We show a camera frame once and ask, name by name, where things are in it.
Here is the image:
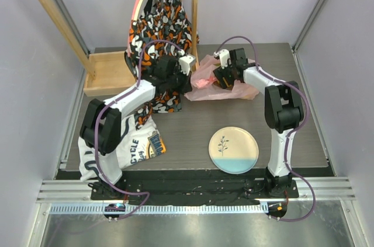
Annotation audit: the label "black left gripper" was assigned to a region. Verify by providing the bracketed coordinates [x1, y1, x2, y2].
[165, 67, 192, 95]

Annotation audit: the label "pink plastic bag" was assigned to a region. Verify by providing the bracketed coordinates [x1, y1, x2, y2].
[184, 55, 259, 101]

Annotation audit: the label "wooden clothes rack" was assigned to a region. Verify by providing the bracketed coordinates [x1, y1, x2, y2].
[19, 0, 202, 97]

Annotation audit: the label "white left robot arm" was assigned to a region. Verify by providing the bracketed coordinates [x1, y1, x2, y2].
[78, 54, 196, 200]

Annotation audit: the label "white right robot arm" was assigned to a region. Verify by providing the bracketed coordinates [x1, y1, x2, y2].
[213, 48, 304, 197]

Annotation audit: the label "camouflage patterned shorts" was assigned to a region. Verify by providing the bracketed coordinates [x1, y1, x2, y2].
[124, 0, 200, 130]

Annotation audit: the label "white printed t-shirt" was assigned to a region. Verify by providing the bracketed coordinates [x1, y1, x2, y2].
[78, 115, 166, 182]

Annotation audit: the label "cream and blue plate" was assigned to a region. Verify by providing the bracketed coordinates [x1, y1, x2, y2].
[208, 127, 259, 174]

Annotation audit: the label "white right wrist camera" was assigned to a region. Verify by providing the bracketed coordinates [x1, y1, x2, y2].
[213, 49, 232, 69]

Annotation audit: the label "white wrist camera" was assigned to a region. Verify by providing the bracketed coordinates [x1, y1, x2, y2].
[178, 50, 196, 75]
[213, 49, 232, 69]

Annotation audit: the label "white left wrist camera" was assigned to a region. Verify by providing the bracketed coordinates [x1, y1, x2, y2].
[178, 50, 196, 75]

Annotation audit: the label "slotted cable duct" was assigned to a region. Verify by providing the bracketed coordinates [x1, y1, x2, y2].
[50, 202, 268, 215]

